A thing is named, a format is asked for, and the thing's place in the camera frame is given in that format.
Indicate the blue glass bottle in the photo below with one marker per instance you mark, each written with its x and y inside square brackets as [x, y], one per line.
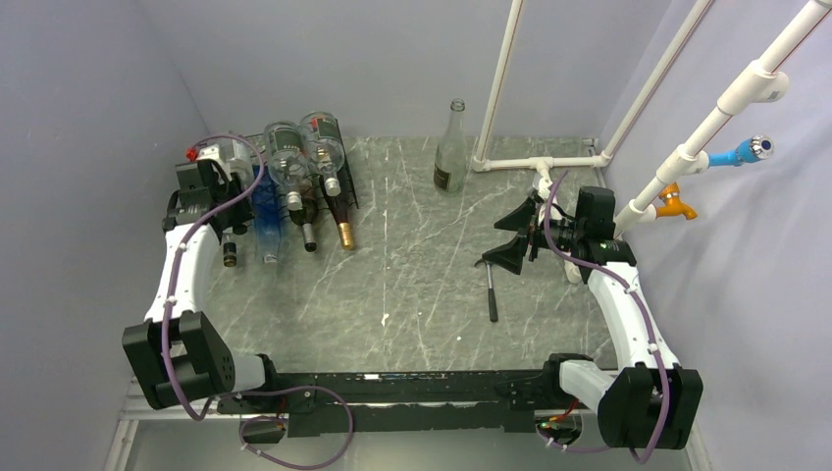
[267, 223]

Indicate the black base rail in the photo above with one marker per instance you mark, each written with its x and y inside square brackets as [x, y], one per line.
[514, 401]

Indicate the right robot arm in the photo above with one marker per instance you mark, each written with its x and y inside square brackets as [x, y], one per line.
[652, 401]

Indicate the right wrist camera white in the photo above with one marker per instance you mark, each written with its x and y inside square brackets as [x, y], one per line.
[541, 188]

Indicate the black wire wine rack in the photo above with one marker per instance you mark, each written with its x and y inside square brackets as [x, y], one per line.
[318, 194]

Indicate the clear bottle red label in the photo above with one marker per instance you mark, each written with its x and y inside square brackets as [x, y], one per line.
[324, 147]

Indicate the small bottle black cap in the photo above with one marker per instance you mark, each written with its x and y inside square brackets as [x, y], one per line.
[229, 250]

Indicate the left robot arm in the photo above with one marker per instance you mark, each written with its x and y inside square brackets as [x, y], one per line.
[175, 353]

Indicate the dark bottle silver cap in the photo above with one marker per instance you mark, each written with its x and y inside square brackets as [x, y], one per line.
[303, 212]

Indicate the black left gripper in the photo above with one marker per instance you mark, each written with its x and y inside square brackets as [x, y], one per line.
[241, 213]

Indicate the amber bottle gold foil neck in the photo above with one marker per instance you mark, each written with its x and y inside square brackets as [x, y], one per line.
[339, 209]

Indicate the blue tap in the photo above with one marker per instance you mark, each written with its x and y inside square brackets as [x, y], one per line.
[754, 149]

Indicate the black handled hammer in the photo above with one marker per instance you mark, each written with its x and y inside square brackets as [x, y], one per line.
[492, 305]

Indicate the orange tap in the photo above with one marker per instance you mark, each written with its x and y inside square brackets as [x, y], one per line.
[672, 205]

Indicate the clear bottle green label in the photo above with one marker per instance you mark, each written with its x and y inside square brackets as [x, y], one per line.
[287, 161]

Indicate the white pvc pipe frame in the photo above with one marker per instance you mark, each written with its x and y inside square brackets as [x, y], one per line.
[577, 67]

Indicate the clear bottle with dark label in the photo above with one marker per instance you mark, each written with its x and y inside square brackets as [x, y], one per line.
[451, 160]

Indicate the clear frosted short bottle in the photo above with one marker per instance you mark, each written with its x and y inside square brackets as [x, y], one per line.
[238, 159]

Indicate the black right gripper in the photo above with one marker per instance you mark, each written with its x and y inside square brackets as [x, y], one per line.
[510, 255]

